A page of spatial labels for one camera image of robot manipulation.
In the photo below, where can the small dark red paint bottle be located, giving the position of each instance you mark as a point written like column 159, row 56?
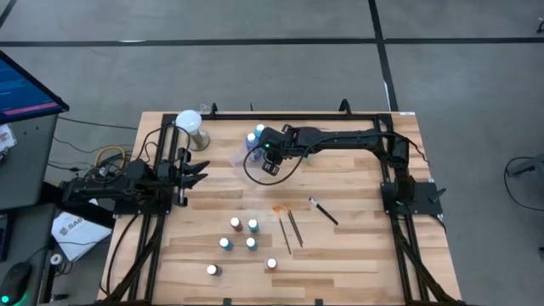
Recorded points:
column 236, row 224

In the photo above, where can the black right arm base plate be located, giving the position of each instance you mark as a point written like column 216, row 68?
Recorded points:
column 425, row 200

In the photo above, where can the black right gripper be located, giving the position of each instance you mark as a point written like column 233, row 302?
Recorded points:
column 274, row 142

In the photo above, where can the cerulean blue paint bottle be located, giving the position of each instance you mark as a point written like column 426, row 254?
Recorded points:
column 212, row 270

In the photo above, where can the thin orange tip paint brush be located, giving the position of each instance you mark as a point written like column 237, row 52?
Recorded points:
column 294, row 226

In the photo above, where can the black brush silver ferrule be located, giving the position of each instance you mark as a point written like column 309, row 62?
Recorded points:
column 324, row 211

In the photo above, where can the orange fan paint brush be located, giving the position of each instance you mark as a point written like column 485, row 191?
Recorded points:
column 284, row 231

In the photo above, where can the blue screen computer monitor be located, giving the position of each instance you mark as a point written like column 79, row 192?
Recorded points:
column 21, row 91

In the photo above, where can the grey desk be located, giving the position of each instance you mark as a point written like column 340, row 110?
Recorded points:
column 25, row 161

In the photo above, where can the white paper bag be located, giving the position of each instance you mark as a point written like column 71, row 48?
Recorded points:
column 78, row 234

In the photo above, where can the white dome lamp metal base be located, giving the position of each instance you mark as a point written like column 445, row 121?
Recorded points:
column 188, row 121

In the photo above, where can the clear plastic container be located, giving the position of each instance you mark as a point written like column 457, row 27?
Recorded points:
column 238, row 161

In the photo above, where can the small blue paint bottle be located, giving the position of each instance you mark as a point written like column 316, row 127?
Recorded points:
column 225, row 244

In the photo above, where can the white tape roll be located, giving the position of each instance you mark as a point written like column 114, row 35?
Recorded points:
column 52, row 259

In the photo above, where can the black computer mouse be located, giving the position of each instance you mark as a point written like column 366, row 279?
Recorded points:
column 15, row 280

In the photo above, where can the black aluminium table frame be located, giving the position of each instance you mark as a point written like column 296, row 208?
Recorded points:
column 238, row 116

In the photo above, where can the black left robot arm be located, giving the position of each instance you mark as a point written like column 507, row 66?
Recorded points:
column 106, row 191

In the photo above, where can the printed paper sheet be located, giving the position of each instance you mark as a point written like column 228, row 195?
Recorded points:
column 6, row 138

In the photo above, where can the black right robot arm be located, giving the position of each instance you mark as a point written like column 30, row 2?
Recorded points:
column 340, row 138

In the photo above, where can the small teal paint bottle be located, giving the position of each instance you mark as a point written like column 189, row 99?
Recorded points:
column 251, row 243
column 253, row 225

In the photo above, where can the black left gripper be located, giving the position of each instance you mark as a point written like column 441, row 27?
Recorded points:
column 170, row 176

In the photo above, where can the large light blue paint bottle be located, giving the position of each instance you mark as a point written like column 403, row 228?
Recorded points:
column 259, row 128

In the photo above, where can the black table clamp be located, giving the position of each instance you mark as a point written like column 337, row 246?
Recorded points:
column 345, row 106
column 213, row 109

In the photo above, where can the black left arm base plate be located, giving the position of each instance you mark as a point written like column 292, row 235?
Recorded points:
column 161, row 208

